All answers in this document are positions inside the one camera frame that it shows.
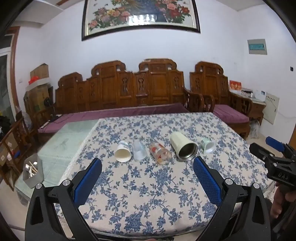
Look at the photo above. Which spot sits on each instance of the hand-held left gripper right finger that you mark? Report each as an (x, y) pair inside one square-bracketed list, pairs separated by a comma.
[(207, 183)]

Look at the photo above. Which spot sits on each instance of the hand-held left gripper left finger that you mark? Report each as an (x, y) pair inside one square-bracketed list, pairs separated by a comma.
[(89, 180)]

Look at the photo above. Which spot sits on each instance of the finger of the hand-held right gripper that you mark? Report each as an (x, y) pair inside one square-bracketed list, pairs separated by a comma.
[(275, 143), (261, 150)]

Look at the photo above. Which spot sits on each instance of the pale green small cup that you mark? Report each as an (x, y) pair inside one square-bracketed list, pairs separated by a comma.
[(207, 144)]

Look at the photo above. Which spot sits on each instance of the white paper cup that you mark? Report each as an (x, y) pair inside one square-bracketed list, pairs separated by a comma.
[(123, 154)]

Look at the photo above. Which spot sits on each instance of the cream insulated steel cup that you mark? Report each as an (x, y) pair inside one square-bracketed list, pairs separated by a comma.
[(182, 144)]

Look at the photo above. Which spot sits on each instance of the red patterned glass cup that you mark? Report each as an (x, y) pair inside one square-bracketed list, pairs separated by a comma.
[(159, 151)]

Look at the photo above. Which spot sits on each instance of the clear plastic cup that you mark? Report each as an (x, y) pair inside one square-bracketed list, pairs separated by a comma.
[(139, 150)]

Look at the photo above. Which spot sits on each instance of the person's right hand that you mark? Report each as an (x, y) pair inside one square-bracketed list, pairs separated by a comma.
[(277, 201)]

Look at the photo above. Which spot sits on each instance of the clear plastic bag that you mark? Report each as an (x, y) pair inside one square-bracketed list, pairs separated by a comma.
[(254, 128)]

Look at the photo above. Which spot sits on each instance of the white electrical cabinet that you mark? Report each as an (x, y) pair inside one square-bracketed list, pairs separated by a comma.
[(271, 107)]

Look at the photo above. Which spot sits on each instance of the wooden side table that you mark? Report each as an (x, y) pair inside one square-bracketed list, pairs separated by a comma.
[(258, 109)]

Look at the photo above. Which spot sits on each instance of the purple armchair cushion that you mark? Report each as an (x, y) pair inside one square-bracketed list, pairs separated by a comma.
[(230, 113)]

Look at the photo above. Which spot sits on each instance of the white device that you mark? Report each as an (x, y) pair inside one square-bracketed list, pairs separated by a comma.
[(259, 95)]

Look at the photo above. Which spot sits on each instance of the grey utensil container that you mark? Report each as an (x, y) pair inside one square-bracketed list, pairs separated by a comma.
[(34, 177)]

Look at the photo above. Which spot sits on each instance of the blue floral tablecloth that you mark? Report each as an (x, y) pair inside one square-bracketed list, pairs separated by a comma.
[(148, 192)]

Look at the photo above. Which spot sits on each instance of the red gift box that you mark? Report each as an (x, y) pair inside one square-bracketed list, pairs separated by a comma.
[(235, 87)]

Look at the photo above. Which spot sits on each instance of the purple sofa cushion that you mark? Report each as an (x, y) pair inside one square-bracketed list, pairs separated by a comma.
[(111, 114)]

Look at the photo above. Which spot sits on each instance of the white power strip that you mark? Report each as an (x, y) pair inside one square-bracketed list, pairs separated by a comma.
[(44, 125)]

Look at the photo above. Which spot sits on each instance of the wooden chair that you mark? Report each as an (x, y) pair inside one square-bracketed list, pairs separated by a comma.
[(16, 143)]

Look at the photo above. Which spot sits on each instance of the carved wooden armchair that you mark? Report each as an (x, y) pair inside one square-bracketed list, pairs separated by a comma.
[(212, 83)]

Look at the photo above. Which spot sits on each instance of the black electric fan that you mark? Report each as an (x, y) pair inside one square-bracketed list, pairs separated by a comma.
[(48, 102)]

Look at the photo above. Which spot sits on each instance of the carved wooden sofa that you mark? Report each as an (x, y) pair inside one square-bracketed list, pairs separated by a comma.
[(120, 90)]

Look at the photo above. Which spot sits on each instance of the large cardboard box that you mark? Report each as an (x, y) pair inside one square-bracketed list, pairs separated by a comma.
[(38, 97)]

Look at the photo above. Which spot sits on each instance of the brown cardboard box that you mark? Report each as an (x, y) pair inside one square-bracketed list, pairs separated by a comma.
[(39, 71)]

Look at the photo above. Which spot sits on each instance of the framed floral painting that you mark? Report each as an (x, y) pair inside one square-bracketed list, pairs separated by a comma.
[(141, 16)]

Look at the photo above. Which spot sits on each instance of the grey wall panel box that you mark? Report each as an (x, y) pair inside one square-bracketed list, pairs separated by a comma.
[(257, 46)]

